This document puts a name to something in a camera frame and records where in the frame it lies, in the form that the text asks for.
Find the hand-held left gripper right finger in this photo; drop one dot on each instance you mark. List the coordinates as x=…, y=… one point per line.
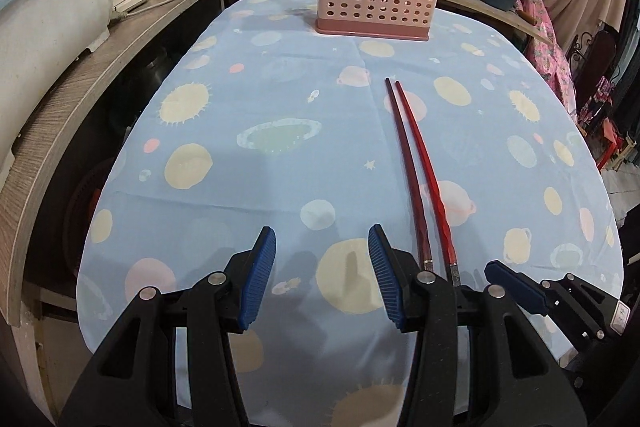
x=387, y=277

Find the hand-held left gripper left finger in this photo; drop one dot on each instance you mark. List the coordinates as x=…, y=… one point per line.
x=257, y=277

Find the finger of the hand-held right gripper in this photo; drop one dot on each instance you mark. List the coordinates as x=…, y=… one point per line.
x=515, y=286

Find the maroon chopstick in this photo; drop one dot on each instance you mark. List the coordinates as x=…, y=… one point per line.
x=421, y=222

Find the red chopstick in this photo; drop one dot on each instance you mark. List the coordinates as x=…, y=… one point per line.
x=444, y=227

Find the blue planet print tablecloth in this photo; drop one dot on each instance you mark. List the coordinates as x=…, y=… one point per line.
x=280, y=157

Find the red plastic stool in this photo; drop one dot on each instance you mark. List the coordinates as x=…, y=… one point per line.
x=612, y=142

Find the pink pineapple print cloth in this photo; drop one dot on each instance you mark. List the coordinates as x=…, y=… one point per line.
x=550, y=54

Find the dark metal chair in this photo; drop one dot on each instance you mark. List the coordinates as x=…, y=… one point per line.
x=596, y=62

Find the white power strip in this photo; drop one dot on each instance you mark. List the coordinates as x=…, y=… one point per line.
x=127, y=6

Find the white plastic tub blue rim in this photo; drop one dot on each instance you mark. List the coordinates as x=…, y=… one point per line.
x=45, y=17

